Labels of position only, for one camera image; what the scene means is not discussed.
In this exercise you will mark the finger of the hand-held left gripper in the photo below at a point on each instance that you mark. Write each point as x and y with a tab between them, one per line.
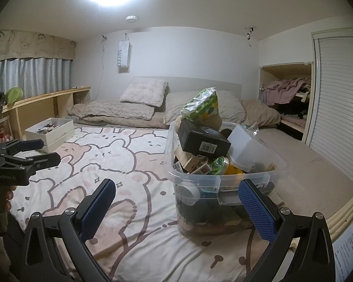
29	144
48	159

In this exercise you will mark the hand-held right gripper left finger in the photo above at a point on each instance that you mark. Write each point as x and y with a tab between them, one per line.
98	208

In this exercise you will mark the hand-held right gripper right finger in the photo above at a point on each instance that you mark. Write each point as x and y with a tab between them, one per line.
256	208

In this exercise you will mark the translucent white plastic box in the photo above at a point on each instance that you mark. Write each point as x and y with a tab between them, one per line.
250	149

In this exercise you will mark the clear plastic storage bin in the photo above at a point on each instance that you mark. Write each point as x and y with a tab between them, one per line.
200	179

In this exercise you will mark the green cotton pad packet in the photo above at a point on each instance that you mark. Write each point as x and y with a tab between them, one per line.
203	105

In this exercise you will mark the person's left hand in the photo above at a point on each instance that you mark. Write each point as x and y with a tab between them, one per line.
9	195

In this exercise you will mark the white box of small things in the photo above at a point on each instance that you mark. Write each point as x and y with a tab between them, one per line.
53	132

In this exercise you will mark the yellow packet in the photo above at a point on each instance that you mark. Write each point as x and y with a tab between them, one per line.
232	176

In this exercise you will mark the wooden shelf unit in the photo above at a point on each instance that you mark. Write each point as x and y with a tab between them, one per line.
47	97

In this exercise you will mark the green plush toy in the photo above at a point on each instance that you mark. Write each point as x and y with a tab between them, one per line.
14	95

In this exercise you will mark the green tape roll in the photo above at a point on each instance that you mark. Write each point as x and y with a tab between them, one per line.
219	166

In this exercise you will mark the beige bed sheet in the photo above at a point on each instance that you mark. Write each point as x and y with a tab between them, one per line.
306	167

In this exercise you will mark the grey curtain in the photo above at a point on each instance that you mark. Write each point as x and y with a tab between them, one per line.
32	76

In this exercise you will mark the small wooden boxes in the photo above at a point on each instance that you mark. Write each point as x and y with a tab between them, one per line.
194	164

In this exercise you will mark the folded beige quilt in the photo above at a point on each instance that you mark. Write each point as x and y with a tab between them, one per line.
111	111

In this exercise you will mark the black cardboard box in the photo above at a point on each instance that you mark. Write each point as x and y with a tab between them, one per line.
200	138

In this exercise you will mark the cream bed edge rails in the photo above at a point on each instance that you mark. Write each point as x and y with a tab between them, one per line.
347	211

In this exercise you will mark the beige printed curtain valance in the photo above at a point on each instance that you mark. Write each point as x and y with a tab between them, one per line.
32	45

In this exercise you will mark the white paper sheet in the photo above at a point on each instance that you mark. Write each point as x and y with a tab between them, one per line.
351	252

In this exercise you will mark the pile of dark clothes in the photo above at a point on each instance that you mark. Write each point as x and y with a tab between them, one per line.
294	110

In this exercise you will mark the fluffy cream pillow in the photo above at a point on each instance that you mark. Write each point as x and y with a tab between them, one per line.
144	92

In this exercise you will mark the pile of pink clothes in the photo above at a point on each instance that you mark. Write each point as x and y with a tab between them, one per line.
285	89

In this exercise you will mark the large beige pillow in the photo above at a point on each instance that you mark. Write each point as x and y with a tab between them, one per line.
176	105

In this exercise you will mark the wooden closet niche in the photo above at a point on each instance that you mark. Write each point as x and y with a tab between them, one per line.
279	70

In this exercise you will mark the white louvred closet door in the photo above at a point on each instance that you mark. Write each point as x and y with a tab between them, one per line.
341	94

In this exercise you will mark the white smoke detector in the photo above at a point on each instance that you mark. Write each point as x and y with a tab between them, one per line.
131	18

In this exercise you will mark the white hanging wall organiser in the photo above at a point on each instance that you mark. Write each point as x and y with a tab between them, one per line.
123	54

